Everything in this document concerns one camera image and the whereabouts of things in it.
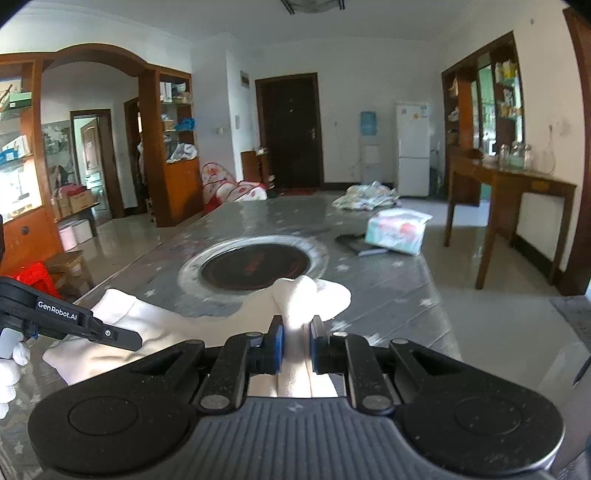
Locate black notebook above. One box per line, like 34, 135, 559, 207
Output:
335, 233, 389, 257

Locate grey quilted star tablecloth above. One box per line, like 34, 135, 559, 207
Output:
0, 191, 462, 480

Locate white water dispenser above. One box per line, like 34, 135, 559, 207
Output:
360, 134, 380, 185

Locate wooden wall shelf unit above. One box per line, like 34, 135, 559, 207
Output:
441, 31, 525, 160

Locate ceiling lamp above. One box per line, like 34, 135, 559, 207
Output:
281, 0, 346, 14

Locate pink dotted play tent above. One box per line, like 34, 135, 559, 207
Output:
200, 161, 269, 213

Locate cream garment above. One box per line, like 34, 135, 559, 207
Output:
43, 275, 352, 398

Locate crumpled patterned cloth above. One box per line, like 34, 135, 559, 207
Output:
332, 181, 402, 212

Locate wooden glass display cabinet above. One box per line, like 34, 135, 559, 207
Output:
0, 53, 63, 278

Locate wooden sideboard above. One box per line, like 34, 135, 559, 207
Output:
443, 152, 578, 291

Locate tall wooden shelf cabinet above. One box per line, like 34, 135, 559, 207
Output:
139, 65, 204, 227

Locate white plastic bag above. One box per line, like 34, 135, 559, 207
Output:
166, 143, 199, 163

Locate person's left hand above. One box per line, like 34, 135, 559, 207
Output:
0, 330, 32, 420

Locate soft tissue pack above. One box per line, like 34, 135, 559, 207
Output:
365, 208, 433, 257

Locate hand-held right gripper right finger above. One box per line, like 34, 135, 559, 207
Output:
309, 315, 467, 415

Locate round hotpot recess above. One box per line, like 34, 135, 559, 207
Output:
178, 235, 329, 305

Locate red plastic stool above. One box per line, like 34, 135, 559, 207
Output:
14, 261, 63, 298

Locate wall painting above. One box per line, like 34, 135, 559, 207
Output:
41, 124, 77, 185

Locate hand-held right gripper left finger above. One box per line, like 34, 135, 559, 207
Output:
127, 315, 286, 415

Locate white storage boxes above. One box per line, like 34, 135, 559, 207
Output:
58, 219, 94, 252

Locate cardboard box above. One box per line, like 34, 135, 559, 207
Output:
68, 189, 99, 213

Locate wooden stool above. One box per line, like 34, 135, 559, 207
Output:
44, 249, 93, 296

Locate wooden interior door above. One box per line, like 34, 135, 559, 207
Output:
70, 109, 125, 220

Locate dark entrance door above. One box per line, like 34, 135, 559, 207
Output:
255, 72, 325, 190

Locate white refrigerator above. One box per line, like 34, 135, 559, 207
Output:
394, 100, 432, 197

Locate glass jars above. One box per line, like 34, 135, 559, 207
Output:
498, 143, 534, 169

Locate small wooden shoe cabinet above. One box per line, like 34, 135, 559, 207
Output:
241, 148, 273, 195

